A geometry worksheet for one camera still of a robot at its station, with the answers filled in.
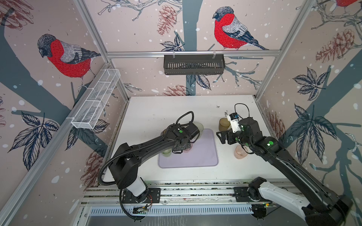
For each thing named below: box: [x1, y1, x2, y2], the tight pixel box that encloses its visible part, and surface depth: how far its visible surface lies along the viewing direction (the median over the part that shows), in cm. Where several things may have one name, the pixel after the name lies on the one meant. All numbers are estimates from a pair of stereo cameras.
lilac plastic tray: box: [158, 128, 219, 169], surface depth 88 cm
